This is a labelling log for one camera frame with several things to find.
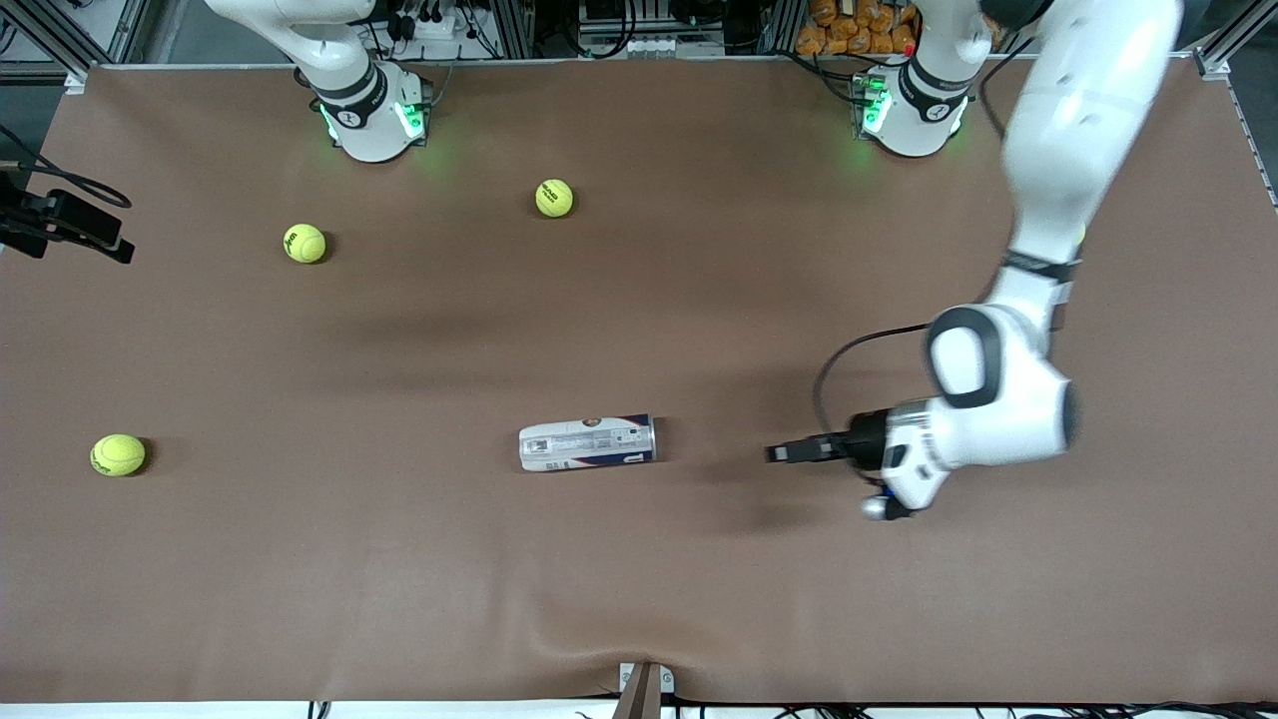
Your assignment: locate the white and blue tennis can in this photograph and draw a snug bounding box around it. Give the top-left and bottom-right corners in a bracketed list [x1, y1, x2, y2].
[518, 413, 658, 473]

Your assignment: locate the brown table cover mat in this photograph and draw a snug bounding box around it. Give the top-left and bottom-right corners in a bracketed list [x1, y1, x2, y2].
[0, 55, 1278, 705]

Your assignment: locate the white power strip with plugs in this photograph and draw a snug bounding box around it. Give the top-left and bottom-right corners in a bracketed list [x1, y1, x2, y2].
[394, 0, 465, 43]

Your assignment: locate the bag of orange items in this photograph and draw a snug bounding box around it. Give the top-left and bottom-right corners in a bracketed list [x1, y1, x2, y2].
[796, 0, 918, 58]

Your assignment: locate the long white power strip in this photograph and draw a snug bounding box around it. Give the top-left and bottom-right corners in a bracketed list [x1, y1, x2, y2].
[579, 35, 700, 58]

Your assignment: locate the aluminium frame profile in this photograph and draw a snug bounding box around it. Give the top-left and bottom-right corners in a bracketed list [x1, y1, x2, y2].
[25, 0, 151, 81]
[1193, 0, 1278, 71]

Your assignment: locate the metal table edge bracket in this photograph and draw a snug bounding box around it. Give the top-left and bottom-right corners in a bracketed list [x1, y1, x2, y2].
[619, 662, 675, 719]

